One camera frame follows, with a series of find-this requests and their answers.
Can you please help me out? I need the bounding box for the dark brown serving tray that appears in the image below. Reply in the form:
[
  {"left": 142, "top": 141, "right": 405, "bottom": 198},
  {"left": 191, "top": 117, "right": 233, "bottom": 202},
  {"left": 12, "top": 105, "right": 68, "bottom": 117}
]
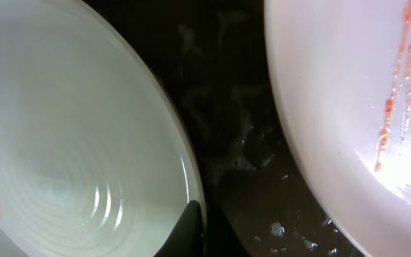
[{"left": 88, "top": 0, "right": 359, "bottom": 256}]

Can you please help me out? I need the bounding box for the pale green plate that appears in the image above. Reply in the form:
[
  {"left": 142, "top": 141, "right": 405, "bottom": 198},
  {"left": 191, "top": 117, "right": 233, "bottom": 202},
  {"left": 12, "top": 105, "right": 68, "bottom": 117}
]
[{"left": 0, "top": 1, "right": 206, "bottom": 256}]

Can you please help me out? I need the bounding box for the pink white plate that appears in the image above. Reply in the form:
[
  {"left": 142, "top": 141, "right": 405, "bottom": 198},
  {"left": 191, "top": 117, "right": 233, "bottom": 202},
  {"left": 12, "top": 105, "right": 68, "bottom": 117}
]
[{"left": 264, "top": 0, "right": 411, "bottom": 256}]

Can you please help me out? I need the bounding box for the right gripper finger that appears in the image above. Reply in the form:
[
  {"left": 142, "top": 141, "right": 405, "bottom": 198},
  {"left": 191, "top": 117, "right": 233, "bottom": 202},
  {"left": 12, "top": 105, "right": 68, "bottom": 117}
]
[{"left": 155, "top": 201, "right": 203, "bottom": 257}]

